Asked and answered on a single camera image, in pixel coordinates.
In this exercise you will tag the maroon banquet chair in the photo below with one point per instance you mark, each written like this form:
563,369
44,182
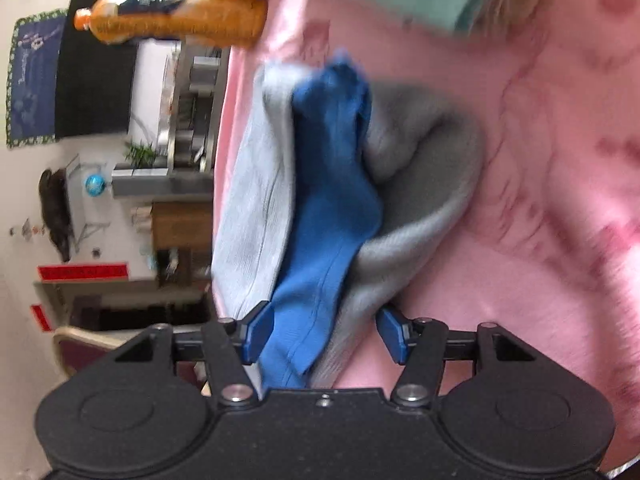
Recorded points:
75,355

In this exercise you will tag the orange juice bottle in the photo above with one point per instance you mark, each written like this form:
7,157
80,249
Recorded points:
200,22

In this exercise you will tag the green potted plant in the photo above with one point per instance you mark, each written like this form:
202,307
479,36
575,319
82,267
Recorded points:
141,155

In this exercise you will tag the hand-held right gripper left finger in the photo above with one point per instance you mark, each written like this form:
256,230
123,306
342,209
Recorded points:
257,332

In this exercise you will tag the grey tower speaker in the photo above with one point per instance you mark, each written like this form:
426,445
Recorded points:
165,185

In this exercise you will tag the dark wall figure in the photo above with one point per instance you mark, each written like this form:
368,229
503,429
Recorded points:
55,210

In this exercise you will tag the wall shelf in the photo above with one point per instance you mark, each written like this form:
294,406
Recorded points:
80,210

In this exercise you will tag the black television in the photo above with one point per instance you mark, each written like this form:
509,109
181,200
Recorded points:
95,70

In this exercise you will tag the blue wall hanging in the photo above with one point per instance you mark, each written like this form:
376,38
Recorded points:
35,75

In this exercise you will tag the grey television stand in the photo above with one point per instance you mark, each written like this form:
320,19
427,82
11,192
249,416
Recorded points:
200,110

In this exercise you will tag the light blue and blue sweater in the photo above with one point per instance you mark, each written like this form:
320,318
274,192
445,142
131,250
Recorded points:
325,210

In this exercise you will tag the wooden cabinet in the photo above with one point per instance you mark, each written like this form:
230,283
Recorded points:
182,225

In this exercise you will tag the pink printed blanket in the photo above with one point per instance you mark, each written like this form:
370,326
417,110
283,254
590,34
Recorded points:
525,160

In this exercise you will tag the red banner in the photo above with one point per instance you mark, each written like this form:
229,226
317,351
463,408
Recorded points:
41,317
82,271

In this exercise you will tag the blue globe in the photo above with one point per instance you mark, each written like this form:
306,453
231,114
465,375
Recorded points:
95,185

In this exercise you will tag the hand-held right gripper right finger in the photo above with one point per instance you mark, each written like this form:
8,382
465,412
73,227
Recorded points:
392,335

